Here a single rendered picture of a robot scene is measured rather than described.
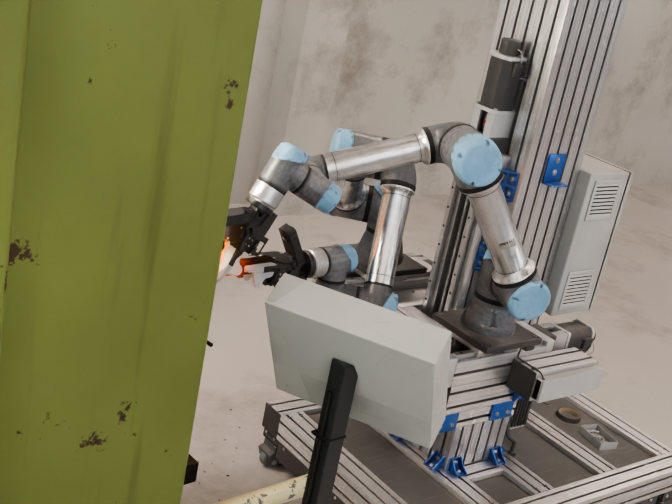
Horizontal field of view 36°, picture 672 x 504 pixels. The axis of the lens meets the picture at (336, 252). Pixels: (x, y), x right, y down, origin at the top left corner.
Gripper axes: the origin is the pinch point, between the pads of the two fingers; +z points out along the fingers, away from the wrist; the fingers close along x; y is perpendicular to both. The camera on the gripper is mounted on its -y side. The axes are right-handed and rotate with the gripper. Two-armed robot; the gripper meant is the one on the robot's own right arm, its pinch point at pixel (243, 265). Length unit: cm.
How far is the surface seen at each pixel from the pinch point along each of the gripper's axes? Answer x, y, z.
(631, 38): 247, -11, -532
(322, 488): -60, 19, 21
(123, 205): -44, -37, 63
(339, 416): -60, 3, 21
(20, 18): -54, -68, 87
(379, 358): -66, -12, 20
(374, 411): -61, 3, 12
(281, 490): -38, 36, 10
